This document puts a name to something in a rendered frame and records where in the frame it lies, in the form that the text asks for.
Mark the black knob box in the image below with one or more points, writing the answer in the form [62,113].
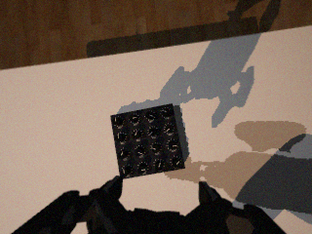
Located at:
[147,141]

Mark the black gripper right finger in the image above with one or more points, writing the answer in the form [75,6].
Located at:
[210,218]

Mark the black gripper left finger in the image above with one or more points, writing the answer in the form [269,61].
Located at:
[98,208]

